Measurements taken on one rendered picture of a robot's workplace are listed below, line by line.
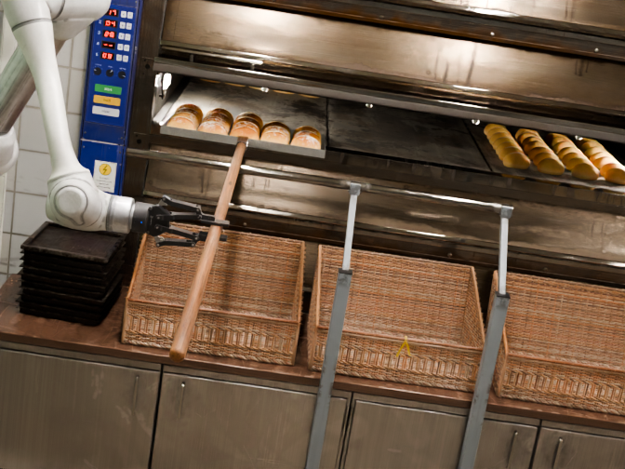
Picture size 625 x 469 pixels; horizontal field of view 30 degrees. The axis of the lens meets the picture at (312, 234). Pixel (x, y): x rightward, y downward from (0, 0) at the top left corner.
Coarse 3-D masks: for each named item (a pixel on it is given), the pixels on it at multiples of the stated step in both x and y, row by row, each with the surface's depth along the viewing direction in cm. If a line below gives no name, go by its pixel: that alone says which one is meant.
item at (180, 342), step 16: (240, 144) 373; (240, 160) 355; (224, 192) 318; (224, 208) 303; (208, 240) 276; (208, 256) 265; (208, 272) 258; (192, 288) 244; (192, 304) 235; (192, 320) 228; (176, 336) 220; (176, 352) 213
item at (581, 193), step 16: (160, 128) 397; (224, 144) 399; (336, 160) 400; (352, 160) 400; (368, 160) 400; (384, 160) 400; (400, 160) 401; (416, 160) 405; (432, 176) 401; (448, 176) 401; (464, 176) 401; (480, 176) 401; (496, 176) 401; (512, 176) 404; (544, 192) 402; (560, 192) 402; (576, 192) 402; (592, 192) 402; (608, 192) 404; (624, 192) 407
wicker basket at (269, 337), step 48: (144, 240) 391; (240, 240) 405; (288, 240) 405; (144, 288) 404; (240, 288) 405; (288, 288) 406; (144, 336) 365; (192, 336) 378; (240, 336) 366; (288, 336) 366
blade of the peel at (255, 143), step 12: (168, 120) 403; (168, 132) 385; (180, 132) 384; (192, 132) 384; (204, 132) 384; (228, 132) 400; (252, 144) 385; (264, 144) 385; (276, 144) 385; (288, 144) 385; (324, 144) 398; (324, 156) 386
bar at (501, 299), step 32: (160, 160) 363; (192, 160) 362; (352, 192) 364; (384, 192) 364; (416, 192) 365; (352, 224) 359; (320, 384) 359; (480, 384) 358; (320, 416) 362; (480, 416) 362; (320, 448) 365
